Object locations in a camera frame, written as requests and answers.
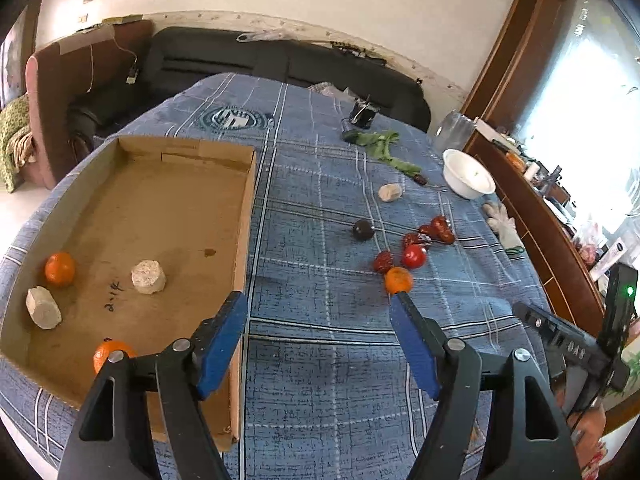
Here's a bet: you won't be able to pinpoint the black leather sofa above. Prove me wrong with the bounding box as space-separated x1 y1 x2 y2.
70 26 432 133

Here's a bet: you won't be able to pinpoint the red tomato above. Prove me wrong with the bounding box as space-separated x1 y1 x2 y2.
402 244 428 269

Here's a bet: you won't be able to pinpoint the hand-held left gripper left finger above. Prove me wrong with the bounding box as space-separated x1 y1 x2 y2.
57 290 249 480

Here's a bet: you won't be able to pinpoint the white work glove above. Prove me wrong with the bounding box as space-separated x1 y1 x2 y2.
481 200 526 260

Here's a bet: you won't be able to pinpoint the small black clip object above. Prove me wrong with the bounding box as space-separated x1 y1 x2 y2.
350 97 378 128

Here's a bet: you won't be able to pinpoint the orange mandarin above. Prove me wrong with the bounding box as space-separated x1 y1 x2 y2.
45 252 76 287
93 340 137 376
384 266 415 295

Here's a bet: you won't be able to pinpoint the white charger cable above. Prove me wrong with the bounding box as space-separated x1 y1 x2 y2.
85 25 139 93

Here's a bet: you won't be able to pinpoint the green patterned cloth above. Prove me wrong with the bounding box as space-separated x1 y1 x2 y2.
0 95 38 193

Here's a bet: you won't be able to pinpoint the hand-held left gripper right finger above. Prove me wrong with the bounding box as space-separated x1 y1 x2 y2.
390 291 583 480

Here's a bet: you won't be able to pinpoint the green leafy vegetable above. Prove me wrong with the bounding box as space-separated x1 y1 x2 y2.
342 130 423 177

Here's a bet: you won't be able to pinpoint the clear plastic jar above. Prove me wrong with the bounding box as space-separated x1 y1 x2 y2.
434 109 476 151

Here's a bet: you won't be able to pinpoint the white bowl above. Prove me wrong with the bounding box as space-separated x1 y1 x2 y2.
442 149 496 200

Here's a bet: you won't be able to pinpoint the clear plastic bag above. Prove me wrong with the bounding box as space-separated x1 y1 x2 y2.
237 27 291 43

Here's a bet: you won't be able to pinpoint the shallow cardboard box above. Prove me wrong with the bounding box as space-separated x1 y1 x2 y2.
0 134 258 453

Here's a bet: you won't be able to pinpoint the blue plaid blanket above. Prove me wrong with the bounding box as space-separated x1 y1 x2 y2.
0 72 566 480

